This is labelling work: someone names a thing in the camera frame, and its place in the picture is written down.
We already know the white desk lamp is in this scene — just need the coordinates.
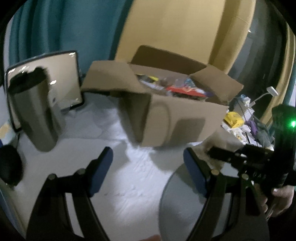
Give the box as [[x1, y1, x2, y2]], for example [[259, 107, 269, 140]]
[[249, 86, 279, 108]]

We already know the teal curtain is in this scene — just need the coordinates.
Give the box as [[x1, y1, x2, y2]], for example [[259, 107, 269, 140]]
[[9, 1, 133, 74]]

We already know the brown cardboard box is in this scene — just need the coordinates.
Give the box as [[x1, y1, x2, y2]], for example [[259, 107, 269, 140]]
[[81, 45, 243, 147]]

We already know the steel travel mug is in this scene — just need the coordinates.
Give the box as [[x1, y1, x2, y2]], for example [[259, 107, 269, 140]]
[[8, 67, 65, 152]]

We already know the red purple snack bag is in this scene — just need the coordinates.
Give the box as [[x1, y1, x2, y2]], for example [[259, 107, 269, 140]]
[[166, 85, 208, 97]]

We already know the yellow curtain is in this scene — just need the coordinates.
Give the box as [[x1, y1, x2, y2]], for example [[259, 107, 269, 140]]
[[115, 0, 256, 73]]

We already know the black round object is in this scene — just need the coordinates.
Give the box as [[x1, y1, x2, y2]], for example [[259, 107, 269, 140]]
[[0, 145, 23, 186]]

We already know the yellow package on clutter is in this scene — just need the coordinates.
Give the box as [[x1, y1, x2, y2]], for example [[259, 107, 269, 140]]
[[223, 111, 244, 128]]

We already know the purple cloth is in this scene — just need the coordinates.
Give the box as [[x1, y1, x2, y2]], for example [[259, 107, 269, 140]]
[[245, 120, 258, 137]]

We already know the person's right hand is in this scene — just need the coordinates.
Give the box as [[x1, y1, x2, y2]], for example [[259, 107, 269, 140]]
[[260, 185, 295, 218]]

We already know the tablet with dark frame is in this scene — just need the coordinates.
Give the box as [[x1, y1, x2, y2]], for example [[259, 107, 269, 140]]
[[4, 51, 84, 133]]

